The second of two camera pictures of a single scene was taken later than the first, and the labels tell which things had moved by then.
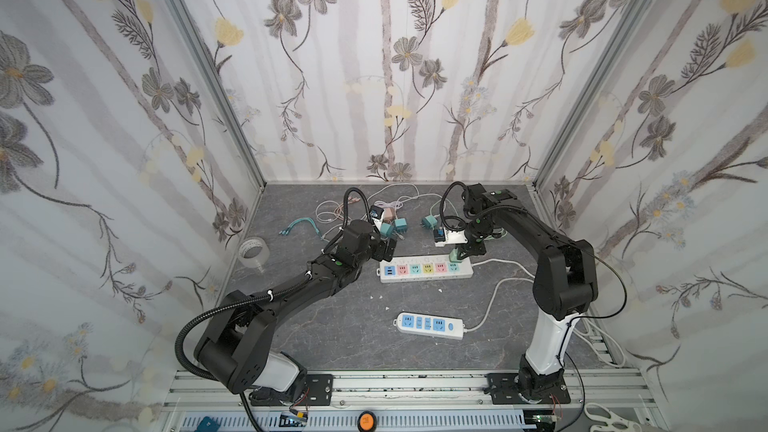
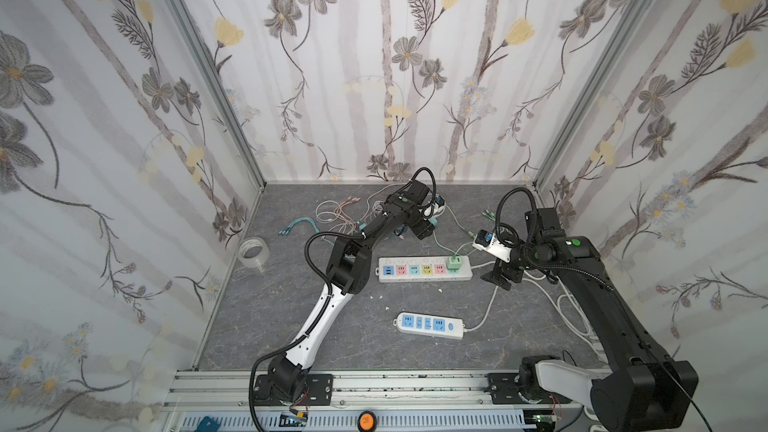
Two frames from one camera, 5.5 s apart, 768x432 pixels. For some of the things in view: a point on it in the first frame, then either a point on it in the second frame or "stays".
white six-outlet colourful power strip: x=423 y=269 stays
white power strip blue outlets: x=429 y=325 stays
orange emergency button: x=366 y=421 stays
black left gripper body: x=387 y=249 → x=421 y=226
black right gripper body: x=470 y=247 → x=504 y=270
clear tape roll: x=254 y=251 stays
